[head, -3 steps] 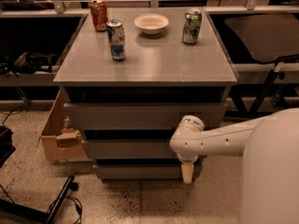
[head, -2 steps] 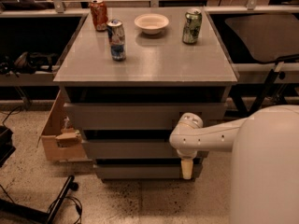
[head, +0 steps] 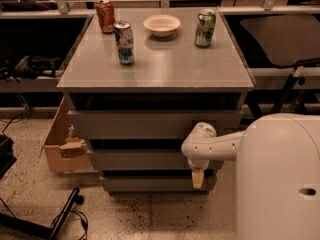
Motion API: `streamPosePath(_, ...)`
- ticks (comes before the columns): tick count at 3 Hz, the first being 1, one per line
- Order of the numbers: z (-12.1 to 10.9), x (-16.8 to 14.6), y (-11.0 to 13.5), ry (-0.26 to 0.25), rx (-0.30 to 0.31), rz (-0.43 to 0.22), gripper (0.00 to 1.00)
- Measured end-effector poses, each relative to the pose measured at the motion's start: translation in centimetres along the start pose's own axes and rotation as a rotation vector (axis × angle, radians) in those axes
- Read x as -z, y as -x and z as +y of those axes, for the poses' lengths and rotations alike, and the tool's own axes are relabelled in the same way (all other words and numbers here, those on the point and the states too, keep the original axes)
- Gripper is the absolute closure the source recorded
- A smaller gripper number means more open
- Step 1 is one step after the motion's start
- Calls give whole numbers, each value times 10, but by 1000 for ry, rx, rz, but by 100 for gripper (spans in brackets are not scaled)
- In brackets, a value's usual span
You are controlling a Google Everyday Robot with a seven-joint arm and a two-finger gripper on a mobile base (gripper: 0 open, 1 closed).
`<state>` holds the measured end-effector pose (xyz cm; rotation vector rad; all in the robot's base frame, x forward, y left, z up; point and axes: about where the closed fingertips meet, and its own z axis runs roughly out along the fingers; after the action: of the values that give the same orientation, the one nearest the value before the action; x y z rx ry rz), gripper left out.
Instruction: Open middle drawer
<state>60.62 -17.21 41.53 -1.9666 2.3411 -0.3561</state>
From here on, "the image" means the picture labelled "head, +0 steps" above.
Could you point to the grey drawer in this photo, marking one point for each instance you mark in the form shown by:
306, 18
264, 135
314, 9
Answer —
165, 124
137, 160
147, 184

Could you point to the orange soda can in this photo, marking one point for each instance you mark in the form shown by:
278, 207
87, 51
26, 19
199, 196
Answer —
106, 17

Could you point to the grey drawer cabinet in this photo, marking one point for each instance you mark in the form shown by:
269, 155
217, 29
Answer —
168, 74

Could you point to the green soda can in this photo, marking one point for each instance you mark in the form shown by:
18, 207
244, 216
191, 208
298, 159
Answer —
205, 27

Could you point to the cardboard box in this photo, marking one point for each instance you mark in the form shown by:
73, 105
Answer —
64, 150

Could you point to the grey bottom drawer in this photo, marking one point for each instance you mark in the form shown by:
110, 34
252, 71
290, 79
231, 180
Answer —
147, 184

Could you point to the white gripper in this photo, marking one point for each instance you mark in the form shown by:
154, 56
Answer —
198, 164

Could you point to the white paper bowl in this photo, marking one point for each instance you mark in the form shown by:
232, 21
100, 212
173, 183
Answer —
161, 25

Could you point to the dark office chair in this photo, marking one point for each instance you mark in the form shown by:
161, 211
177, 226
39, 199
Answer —
289, 41

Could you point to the black case at left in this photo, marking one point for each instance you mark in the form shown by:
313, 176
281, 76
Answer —
7, 158

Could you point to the grey top drawer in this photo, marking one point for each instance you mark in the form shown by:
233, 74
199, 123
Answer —
165, 124

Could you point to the blue pepsi can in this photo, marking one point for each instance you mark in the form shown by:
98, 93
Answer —
124, 42

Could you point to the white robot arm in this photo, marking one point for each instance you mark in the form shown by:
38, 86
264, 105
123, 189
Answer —
277, 174

